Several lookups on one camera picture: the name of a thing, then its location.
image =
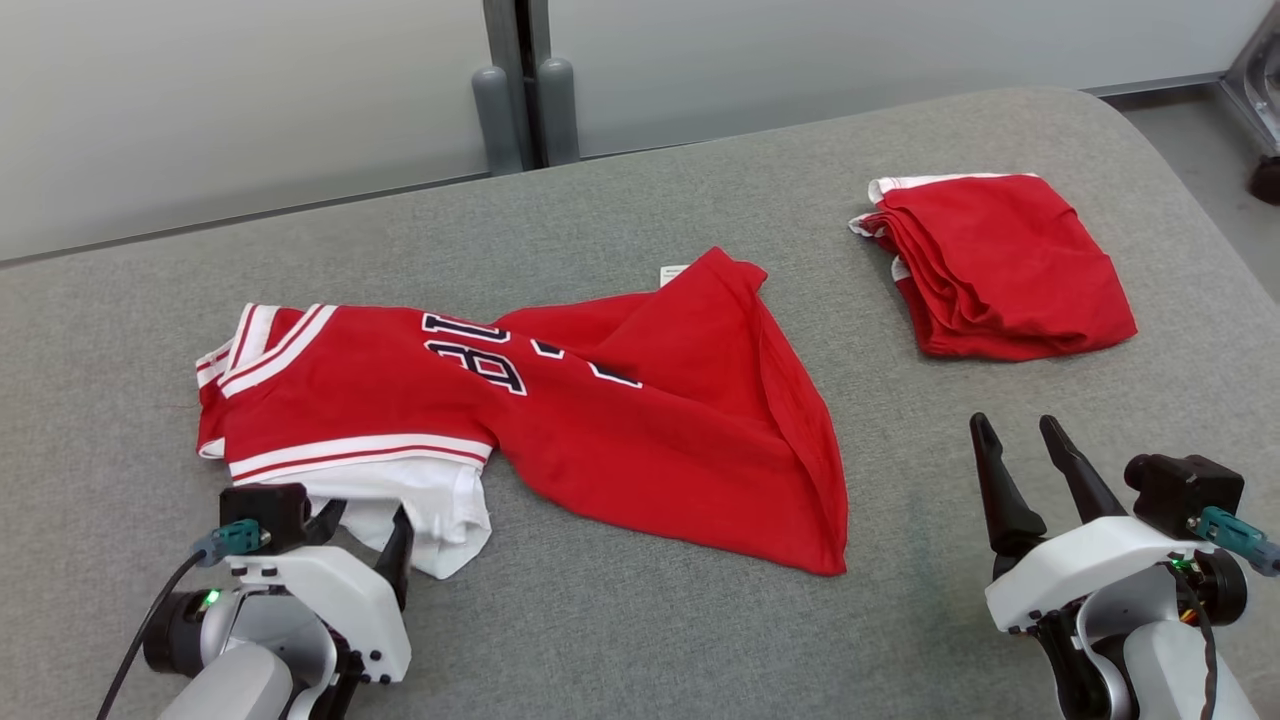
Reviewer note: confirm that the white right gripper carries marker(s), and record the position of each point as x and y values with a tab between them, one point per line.
1090	565

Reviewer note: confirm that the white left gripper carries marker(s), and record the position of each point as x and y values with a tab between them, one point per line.
340	595

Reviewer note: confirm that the red garment stack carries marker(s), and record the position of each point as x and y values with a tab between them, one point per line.
1010	270

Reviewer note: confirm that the red white basketball jersey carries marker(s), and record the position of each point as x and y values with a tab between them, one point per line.
680	440

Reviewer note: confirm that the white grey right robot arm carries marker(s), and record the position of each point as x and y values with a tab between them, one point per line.
1160	670

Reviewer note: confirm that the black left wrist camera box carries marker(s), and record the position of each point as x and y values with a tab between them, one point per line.
265	515

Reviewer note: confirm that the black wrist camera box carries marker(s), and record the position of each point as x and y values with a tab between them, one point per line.
265	515
1185	490

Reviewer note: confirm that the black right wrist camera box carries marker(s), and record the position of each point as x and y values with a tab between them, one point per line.
1185	490

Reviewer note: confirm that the grey metal frame leg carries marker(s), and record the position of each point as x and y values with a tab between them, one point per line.
1262	80

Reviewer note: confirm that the grey door frame post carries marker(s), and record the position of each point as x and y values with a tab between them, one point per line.
520	90

